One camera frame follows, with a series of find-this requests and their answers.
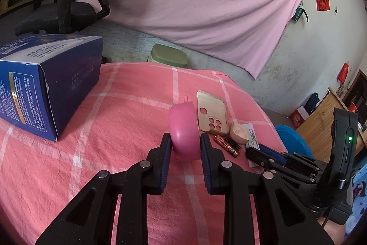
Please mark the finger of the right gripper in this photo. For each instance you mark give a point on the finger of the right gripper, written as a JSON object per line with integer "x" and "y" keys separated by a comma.
{"x": 262, "y": 159}
{"x": 277, "y": 156}

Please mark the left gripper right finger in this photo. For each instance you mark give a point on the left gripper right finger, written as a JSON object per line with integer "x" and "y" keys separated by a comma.
{"x": 259, "y": 208}

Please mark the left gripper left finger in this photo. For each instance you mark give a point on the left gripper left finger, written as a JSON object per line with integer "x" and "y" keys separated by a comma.
{"x": 113, "y": 206}

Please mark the pink round plastic object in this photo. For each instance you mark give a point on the pink round plastic object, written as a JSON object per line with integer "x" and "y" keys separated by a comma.
{"x": 184, "y": 132}

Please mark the white paper slip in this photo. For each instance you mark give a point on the white paper slip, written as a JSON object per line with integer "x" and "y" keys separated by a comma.
{"x": 252, "y": 136}

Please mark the blue plastic basin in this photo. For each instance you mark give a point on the blue plastic basin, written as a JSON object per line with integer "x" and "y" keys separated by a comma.
{"x": 293, "y": 141}

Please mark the black orange battery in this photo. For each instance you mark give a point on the black orange battery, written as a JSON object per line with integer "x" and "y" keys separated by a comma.
{"x": 232, "y": 150}

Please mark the beige small shell piece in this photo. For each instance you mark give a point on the beige small shell piece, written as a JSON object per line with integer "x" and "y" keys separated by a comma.
{"x": 239, "y": 134}

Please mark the wooden cabinet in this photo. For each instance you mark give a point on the wooden cabinet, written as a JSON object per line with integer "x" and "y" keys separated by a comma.
{"x": 316, "y": 129}

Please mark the pink checked tablecloth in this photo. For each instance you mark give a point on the pink checked tablecloth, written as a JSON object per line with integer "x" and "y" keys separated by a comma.
{"x": 124, "y": 116}

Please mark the green plastic stool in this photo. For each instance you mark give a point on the green plastic stool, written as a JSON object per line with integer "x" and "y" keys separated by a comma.
{"x": 168, "y": 56}

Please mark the green hanging pouch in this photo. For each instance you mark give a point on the green hanging pouch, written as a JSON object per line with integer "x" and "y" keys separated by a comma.
{"x": 299, "y": 12}

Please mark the blue cardboard box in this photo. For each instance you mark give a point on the blue cardboard box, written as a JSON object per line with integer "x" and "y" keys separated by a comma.
{"x": 44, "y": 79}

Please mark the black office chair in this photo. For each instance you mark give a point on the black office chair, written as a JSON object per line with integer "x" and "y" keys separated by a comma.
{"x": 62, "y": 17}

